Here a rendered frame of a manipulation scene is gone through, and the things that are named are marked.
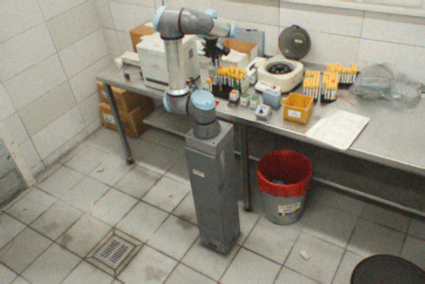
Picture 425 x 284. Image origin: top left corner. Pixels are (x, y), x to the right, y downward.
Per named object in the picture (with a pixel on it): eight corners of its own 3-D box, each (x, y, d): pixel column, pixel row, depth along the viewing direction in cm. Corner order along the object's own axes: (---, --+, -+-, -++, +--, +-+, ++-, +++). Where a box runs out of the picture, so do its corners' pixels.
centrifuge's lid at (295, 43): (279, 22, 244) (285, 19, 249) (276, 60, 258) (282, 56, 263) (310, 29, 232) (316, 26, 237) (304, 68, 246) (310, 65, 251)
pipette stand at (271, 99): (261, 106, 233) (261, 91, 226) (267, 100, 236) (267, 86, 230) (276, 111, 227) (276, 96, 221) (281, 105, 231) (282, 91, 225)
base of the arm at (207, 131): (207, 144, 199) (205, 129, 192) (187, 132, 207) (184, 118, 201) (227, 128, 207) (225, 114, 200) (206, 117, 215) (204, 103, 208)
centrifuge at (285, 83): (249, 89, 248) (248, 72, 240) (275, 69, 264) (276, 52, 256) (280, 100, 235) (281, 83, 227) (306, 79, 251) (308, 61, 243)
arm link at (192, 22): (205, 7, 163) (239, 20, 208) (182, 5, 167) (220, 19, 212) (202, 36, 166) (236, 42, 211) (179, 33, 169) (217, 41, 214)
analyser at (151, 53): (144, 85, 264) (134, 45, 245) (168, 67, 281) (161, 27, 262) (181, 95, 250) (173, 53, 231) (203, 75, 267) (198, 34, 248)
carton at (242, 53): (207, 75, 267) (205, 55, 257) (228, 56, 285) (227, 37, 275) (239, 82, 256) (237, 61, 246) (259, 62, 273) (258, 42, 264)
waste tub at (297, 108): (282, 119, 221) (282, 105, 214) (290, 106, 229) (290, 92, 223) (305, 124, 215) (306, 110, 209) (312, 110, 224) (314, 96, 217)
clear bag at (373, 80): (348, 95, 233) (352, 67, 221) (349, 80, 245) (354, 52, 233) (395, 99, 225) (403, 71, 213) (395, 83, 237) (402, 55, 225)
